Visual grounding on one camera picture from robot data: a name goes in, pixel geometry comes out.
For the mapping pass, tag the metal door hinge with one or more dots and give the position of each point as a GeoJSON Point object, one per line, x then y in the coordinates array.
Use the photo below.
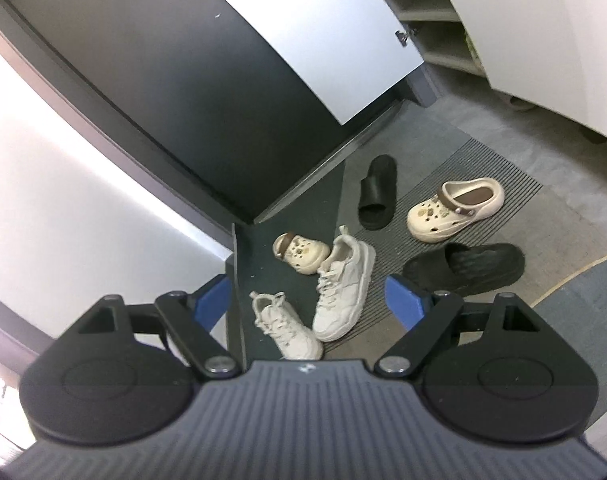
{"type": "Point", "coordinates": [402, 37]}

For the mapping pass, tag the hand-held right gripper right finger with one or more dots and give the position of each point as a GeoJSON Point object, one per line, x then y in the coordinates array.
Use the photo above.
{"type": "Point", "coordinates": [402, 300]}

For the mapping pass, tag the grey striped doormat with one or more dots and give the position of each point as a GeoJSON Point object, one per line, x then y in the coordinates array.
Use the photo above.
{"type": "Point", "coordinates": [503, 175]}

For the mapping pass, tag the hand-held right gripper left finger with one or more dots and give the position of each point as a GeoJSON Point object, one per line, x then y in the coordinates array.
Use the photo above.
{"type": "Point", "coordinates": [213, 300]}

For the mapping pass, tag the dark grey door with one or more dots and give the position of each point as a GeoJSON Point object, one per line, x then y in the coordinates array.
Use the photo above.
{"type": "Point", "coordinates": [158, 85]}

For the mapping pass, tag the cream lace-up sneaker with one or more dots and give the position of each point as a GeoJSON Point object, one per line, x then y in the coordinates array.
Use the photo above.
{"type": "Point", "coordinates": [286, 327]}
{"type": "Point", "coordinates": [341, 290]}

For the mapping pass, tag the grey cabinet door with hinge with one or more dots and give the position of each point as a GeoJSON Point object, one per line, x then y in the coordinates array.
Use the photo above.
{"type": "Point", "coordinates": [303, 35]}

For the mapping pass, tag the black slide sandal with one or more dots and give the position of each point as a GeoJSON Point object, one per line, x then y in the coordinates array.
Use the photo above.
{"type": "Point", "coordinates": [463, 267]}
{"type": "Point", "coordinates": [378, 192]}

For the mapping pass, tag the dark green mat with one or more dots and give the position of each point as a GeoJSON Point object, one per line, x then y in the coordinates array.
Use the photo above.
{"type": "Point", "coordinates": [258, 260]}

